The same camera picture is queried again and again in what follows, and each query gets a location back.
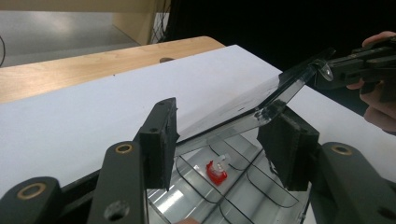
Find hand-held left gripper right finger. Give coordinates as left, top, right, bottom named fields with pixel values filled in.
left=256, top=105, right=320, bottom=192

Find white board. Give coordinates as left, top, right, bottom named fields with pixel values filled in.
left=0, top=44, right=396, bottom=224

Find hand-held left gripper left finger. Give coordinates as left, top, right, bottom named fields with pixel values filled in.
left=134, top=97, right=180, bottom=191

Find light wooden shelf unit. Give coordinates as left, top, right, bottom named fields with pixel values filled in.
left=0, top=0, right=172, bottom=68

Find hanging black cables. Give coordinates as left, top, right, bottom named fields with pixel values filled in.
left=0, top=35, right=6, bottom=68

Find small red clear plastic part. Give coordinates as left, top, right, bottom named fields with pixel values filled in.
left=205, top=153, right=232, bottom=187

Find clear grey compartment box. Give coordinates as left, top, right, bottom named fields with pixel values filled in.
left=146, top=46, right=336, bottom=224

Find tangled thin cables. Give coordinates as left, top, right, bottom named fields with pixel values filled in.
left=148, top=0, right=173, bottom=45

